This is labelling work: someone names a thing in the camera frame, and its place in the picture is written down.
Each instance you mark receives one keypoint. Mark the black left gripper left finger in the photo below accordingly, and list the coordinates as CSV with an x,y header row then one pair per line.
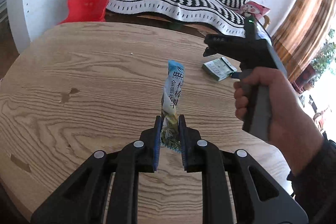
x,y
104,189

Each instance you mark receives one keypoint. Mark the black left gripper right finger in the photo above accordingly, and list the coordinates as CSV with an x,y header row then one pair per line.
x,y
235,187

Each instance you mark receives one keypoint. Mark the blue green tea sachet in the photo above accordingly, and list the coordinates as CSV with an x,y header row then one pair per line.
x,y
172,90

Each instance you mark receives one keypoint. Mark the dark sleeve forearm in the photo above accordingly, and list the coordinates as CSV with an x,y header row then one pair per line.
x,y
314,187

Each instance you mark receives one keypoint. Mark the right hand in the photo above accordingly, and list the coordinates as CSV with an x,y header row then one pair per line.
x,y
291,130

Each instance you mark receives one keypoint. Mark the small green white box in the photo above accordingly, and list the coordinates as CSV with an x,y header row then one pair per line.
x,y
219,69

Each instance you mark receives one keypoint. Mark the pink cartoon pillow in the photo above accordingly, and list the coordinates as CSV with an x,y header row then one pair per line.
x,y
253,8

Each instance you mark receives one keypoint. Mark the brown patterned curtain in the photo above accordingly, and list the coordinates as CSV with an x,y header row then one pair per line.
x,y
299,38

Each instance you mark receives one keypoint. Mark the green potted plant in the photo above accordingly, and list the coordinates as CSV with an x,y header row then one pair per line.
x,y
318,65

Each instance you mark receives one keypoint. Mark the round wooden table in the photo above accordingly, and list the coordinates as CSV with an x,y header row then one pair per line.
x,y
81,87

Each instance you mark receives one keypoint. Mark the red plush toy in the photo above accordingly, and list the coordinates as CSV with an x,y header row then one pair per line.
x,y
86,11

